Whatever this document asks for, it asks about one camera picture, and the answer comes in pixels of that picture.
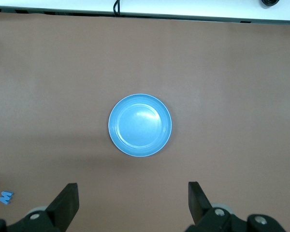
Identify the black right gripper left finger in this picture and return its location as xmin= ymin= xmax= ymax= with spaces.
xmin=0 ymin=183 xmax=80 ymax=232

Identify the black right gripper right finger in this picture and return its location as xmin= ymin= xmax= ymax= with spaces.
xmin=186 ymin=181 xmax=287 ymax=232

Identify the blue uppercase letter M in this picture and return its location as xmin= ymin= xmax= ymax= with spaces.
xmin=0 ymin=190 xmax=15 ymax=205

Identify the blue plate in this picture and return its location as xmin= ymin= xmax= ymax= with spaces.
xmin=108 ymin=93 xmax=173 ymax=158

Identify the brown table cover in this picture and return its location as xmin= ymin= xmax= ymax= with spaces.
xmin=0 ymin=11 xmax=290 ymax=232

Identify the white table edge rail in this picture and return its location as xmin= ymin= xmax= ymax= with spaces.
xmin=0 ymin=0 xmax=290 ymax=25

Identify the black hanging cable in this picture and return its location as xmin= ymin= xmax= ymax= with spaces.
xmin=113 ymin=0 xmax=122 ymax=16

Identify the black coiled cable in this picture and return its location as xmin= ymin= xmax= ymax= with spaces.
xmin=260 ymin=0 xmax=281 ymax=7

